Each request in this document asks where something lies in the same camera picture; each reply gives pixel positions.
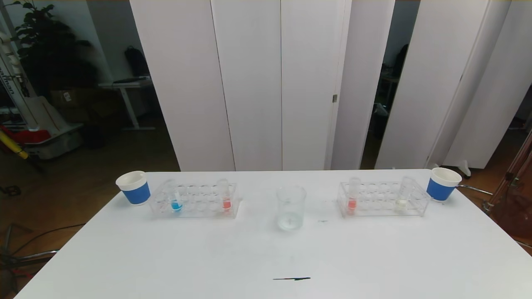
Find test tube with red pigment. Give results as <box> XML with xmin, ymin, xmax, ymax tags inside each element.
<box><xmin>217</xmin><ymin>179</ymin><xmax>232</xmax><ymax>213</ymax></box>
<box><xmin>347</xmin><ymin>177</ymin><xmax>361</xmax><ymax>216</ymax></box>

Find test tube with blue pigment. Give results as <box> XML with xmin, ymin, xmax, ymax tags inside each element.
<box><xmin>165</xmin><ymin>179</ymin><xmax>184</xmax><ymax>213</ymax></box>

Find clear glass beaker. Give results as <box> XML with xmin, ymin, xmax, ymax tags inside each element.
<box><xmin>276</xmin><ymin>185</ymin><xmax>307</xmax><ymax>231</ymax></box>

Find clear acrylic test tube rack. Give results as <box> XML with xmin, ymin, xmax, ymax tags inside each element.
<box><xmin>149</xmin><ymin>181</ymin><xmax>242</xmax><ymax>219</ymax></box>
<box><xmin>337</xmin><ymin>180</ymin><xmax>432</xmax><ymax>218</ymax></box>

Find test tube with yellow pigment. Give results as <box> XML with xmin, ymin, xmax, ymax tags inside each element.
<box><xmin>395</xmin><ymin>176</ymin><xmax>416</xmax><ymax>214</ymax></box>

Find blue and white paper cup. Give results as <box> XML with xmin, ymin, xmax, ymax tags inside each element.
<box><xmin>426</xmin><ymin>167</ymin><xmax>463</xmax><ymax>202</ymax></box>
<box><xmin>116</xmin><ymin>171</ymin><xmax>151</xmax><ymax>206</ymax></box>

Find white standing desk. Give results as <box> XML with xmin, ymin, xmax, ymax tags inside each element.
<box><xmin>99</xmin><ymin>78</ymin><xmax>156</xmax><ymax>131</ymax></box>

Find black backpack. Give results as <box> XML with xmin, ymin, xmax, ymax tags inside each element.
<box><xmin>125</xmin><ymin>46</ymin><xmax>149</xmax><ymax>77</ymax></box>

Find brown cardboard box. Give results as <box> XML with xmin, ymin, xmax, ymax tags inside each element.
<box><xmin>50</xmin><ymin>88</ymin><xmax>100</xmax><ymax>123</ymax></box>

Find white screen foot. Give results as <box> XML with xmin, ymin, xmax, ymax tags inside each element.
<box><xmin>451</xmin><ymin>160</ymin><xmax>472</xmax><ymax>178</ymax></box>

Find grey storage bin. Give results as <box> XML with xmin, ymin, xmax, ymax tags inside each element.
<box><xmin>25</xmin><ymin>125</ymin><xmax>84</xmax><ymax>160</ymax></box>

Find white leaning board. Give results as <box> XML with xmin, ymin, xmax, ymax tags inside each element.
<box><xmin>25</xmin><ymin>96</ymin><xmax>67</xmax><ymax>134</ymax></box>

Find dark green potted plant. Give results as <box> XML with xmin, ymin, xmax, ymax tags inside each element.
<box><xmin>8</xmin><ymin>0</ymin><xmax>98</xmax><ymax>100</ymax></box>

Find red bag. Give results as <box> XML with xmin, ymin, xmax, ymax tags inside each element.
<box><xmin>0</xmin><ymin>125</ymin><xmax>51</xmax><ymax>145</ymax></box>

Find white banner stand with lettering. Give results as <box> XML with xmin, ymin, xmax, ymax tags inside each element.
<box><xmin>0</xmin><ymin>29</ymin><xmax>38</xmax><ymax>129</ymax></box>

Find metal chair base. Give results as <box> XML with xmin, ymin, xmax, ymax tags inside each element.
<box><xmin>0</xmin><ymin>224</ymin><xmax>59</xmax><ymax>291</ymax></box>

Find black floor cable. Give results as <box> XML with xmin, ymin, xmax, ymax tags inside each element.
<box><xmin>12</xmin><ymin>223</ymin><xmax>86</xmax><ymax>255</ymax></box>

